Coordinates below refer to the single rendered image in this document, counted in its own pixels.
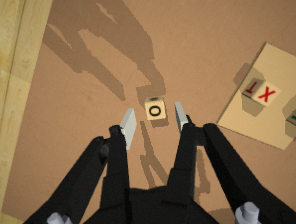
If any cream block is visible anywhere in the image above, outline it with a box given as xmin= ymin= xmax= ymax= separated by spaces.
xmin=287 ymin=109 xmax=296 ymax=126
xmin=144 ymin=96 xmax=166 ymax=120
xmin=242 ymin=77 xmax=281 ymax=107

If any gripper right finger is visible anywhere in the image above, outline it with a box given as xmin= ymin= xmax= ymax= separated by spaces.
xmin=155 ymin=102 xmax=296 ymax=224

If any tan square mat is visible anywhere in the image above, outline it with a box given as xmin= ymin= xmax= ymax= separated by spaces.
xmin=217 ymin=43 xmax=296 ymax=150

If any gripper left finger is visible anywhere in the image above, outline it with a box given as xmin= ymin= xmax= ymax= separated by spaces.
xmin=23 ymin=108 xmax=137 ymax=224

